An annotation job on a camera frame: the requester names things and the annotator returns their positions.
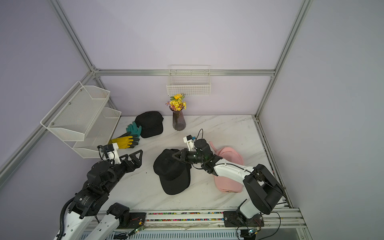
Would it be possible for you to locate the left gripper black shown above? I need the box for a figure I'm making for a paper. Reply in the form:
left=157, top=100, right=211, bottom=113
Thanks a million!
left=103, top=149, right=143, bottom=194

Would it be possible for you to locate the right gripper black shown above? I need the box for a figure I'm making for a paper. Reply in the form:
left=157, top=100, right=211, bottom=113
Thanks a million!
left=173, top=148, right=206, bottom=164

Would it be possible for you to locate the black cap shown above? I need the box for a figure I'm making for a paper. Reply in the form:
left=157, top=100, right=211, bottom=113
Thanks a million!
left=153, top=149, right=191, bottom=195
left=135, top=111, right=164, bottom=138

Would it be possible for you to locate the pink cap white R logo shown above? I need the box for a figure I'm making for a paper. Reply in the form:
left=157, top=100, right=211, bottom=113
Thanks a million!
left=209, top=140, right=245, bottom=194

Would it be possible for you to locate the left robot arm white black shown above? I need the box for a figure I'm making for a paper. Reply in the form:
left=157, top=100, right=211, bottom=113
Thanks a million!
left=55, top=150, right=146, bottom=240

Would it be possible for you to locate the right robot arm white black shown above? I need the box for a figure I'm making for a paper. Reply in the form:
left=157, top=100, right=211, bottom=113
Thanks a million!
left=172, top=139, right=285, bottom=219

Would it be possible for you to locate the yellow black work glove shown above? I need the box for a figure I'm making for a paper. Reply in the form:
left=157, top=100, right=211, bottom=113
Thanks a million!
left=108, top=135, right=140, bottom=149

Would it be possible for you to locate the green rubber glove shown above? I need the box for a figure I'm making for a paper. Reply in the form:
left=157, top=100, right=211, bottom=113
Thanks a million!
left=126, top=121, right=142, bottom=137

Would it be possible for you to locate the dark purple glass vase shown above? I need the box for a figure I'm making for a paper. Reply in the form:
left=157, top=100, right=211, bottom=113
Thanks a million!
left=172, top=110, right=186, bottom=131

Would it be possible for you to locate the yellow flower bouquet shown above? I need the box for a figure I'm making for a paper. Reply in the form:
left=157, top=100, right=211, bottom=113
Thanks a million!
left=166, top=94, right=187, bottom=112

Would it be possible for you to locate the white mesh two-tier shelf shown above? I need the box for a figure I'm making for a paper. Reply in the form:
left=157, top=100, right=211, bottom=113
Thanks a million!
left=41, top=82, right=121, bottom=159

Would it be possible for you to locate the aluminium back crossbar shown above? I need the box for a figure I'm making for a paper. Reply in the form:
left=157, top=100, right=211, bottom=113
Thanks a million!
left=94, top=69, right=276, bottom=77

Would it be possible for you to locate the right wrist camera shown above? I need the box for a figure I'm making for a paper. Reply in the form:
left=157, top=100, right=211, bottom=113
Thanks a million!
left=183, top=135, right=196, bottom=152

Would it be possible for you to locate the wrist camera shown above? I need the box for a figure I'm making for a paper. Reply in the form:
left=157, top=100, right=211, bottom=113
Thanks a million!
left=97, top=143, right=121, bottom=165
left=183, top=135, right=196, bottom=152

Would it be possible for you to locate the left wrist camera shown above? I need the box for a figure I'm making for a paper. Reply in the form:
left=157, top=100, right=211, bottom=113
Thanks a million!
left=97, top=143, right=121, bottom=165

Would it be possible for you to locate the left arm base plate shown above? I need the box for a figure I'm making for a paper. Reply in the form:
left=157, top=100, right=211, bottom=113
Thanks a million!
left=118, top=212, right=147, bottom=229

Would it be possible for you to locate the aluminium front rail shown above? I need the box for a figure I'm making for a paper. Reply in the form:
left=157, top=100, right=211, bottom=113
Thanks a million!
left=78, top=209, right=312, bottom=240

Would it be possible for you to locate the white wire wall basket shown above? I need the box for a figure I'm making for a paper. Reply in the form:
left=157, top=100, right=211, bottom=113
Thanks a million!
left=167, top=65, right=212, bottom=97

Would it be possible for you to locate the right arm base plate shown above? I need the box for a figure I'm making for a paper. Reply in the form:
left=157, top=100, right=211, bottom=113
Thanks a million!
left=223, top=211, right=265, bottom=228

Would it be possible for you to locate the aluminium frame post left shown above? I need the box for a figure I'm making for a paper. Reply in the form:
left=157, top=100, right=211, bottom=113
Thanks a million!
left=48, top=0, right=96, bottom=73

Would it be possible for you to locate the aluminium frame post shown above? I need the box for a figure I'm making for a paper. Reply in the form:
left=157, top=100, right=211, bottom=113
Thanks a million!
left=255, top=0, right=313, bottom=120
left=48, top=0, right=96, bottom=73

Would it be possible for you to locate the aluminium frame post right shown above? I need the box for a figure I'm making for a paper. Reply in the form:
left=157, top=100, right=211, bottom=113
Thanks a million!
left=255, top=0, right=313, bottom=120

